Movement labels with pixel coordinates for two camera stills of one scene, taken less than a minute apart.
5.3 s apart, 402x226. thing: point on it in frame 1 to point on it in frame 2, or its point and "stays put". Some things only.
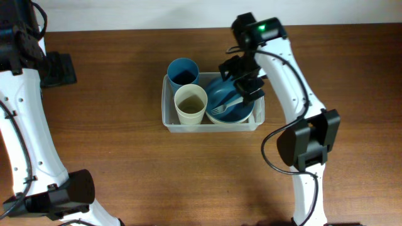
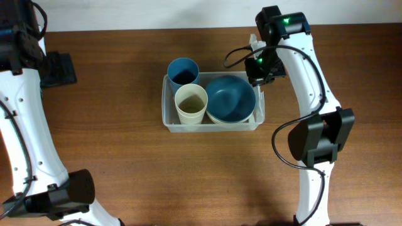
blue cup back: x=182 y=71 stays put
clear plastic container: x=169 y=115 stays put
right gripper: x=244 y=88 to x=255 y=78
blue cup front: x=181 y=71 stays put
